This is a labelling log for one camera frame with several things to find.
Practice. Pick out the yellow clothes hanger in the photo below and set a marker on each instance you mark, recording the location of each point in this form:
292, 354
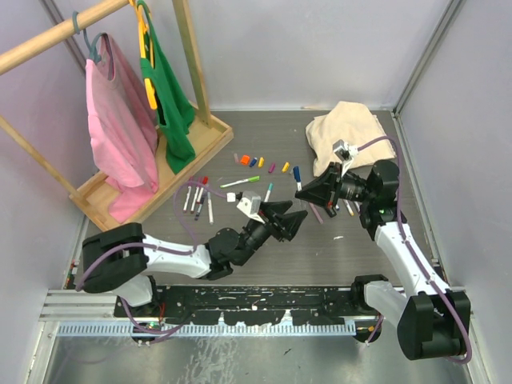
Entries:
146, 49

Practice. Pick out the beige cloth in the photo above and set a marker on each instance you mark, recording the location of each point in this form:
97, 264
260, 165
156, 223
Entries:
349, 121

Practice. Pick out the teal cap marker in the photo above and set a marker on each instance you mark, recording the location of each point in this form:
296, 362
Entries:
268, 192

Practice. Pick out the red cap marker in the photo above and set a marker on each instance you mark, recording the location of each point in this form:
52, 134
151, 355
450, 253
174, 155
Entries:
204, 181

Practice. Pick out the pink pen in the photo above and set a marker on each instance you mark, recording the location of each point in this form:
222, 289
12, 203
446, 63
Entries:
316, 213

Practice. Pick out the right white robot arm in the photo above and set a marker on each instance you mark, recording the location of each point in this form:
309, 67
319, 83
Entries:
431, 318

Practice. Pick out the dark purple marker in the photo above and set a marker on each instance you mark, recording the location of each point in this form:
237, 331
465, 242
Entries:
201, 201

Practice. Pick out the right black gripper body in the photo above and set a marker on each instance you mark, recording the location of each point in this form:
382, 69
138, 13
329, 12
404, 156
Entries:
349, 187

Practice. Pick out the pink shirt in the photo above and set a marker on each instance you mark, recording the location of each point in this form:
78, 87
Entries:
122, 128

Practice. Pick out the orange highlighter cap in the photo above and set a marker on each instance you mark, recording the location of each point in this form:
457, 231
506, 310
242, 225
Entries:
244, 160

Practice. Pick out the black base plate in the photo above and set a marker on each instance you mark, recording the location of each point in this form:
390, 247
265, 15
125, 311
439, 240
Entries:
254, 305

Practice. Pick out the slotted cable duct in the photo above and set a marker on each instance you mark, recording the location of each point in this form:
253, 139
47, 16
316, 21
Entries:
283, 329

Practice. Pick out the white grey marker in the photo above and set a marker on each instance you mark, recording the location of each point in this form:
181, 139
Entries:
210, 208

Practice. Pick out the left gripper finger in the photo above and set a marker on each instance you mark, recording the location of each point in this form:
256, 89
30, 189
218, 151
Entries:
268, 209
290, 224

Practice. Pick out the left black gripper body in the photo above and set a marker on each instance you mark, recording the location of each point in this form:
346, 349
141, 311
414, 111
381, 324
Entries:
256, 234

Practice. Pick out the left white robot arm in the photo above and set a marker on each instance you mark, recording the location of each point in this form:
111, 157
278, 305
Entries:
123, 260

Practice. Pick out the green shirt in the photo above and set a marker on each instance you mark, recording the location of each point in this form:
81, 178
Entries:
175, 113

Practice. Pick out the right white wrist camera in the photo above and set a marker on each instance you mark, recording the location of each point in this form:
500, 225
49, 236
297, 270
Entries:
346, 154

